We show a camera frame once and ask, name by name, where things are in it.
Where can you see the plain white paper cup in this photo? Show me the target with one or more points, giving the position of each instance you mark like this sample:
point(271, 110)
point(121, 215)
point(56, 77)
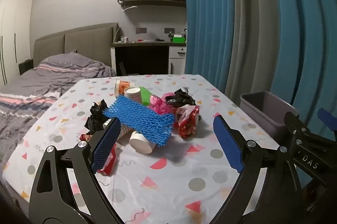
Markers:
point(139, 142)

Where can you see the dark wooden desk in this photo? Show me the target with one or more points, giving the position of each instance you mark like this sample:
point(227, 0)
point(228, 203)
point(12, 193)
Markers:
point(139, 44)

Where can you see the orange patterned paper cup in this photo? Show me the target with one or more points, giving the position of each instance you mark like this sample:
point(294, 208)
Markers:
point(121, 87)

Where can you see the white drawer cabinet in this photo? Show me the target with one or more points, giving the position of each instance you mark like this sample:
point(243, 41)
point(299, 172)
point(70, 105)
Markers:
point(176, 65)

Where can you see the pink plastic bag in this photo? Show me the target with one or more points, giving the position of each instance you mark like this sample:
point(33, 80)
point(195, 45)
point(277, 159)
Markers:
point(158, 105)

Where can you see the red foil wrapper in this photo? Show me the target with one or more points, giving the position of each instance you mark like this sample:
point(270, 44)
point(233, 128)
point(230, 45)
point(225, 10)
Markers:
point(109, 164)

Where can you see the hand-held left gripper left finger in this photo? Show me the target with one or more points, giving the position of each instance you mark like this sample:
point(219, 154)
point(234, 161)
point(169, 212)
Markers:
point(105, 145)

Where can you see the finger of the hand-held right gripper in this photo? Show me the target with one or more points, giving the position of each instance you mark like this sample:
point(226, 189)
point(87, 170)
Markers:
point(326, 118)
point(295, 122)

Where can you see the green box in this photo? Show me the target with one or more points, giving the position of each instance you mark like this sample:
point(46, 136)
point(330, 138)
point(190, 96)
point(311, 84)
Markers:
point(179, 40)

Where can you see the bed with grey bedding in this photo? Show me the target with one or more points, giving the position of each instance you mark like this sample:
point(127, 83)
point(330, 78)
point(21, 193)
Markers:
point(39, 81)

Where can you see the green plastic item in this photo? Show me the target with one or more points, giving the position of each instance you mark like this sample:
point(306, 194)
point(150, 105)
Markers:
point(145, 94)

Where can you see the white wardrobe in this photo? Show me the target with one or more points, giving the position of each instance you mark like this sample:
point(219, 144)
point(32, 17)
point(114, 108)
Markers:
point(15, 29)

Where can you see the black plastic bag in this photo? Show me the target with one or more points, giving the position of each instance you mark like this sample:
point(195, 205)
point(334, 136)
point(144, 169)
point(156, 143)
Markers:
point(184, 98)
point(96, 116)

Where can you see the dark wall socket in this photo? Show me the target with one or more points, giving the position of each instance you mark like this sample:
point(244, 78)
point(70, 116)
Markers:
point(169, 30)
point(141, 30)

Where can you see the brown padded headboard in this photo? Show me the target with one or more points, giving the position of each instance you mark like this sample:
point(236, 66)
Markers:
point(87, 39)

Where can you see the red white snack wrapper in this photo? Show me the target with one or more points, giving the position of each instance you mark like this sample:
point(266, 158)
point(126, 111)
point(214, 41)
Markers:
point(187, 121)

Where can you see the blue foam net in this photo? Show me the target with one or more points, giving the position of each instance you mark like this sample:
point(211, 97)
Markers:
point(139, 113)

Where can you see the printed white paper cup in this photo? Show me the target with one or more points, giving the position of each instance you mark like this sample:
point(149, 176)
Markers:
point(123, 131)

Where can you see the grid patterned paper cup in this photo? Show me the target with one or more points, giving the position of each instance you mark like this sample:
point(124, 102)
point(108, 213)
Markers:
point(133, 94)

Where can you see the grey plastic bin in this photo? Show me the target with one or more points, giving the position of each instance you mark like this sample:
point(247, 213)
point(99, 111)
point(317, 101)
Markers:
point(266, 118)

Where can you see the dark bedside table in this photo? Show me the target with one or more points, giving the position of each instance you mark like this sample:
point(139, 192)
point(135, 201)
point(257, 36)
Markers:
point(26, 65)

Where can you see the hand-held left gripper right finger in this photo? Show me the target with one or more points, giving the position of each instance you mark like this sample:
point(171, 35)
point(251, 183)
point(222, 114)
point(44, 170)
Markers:
point(227, 145)

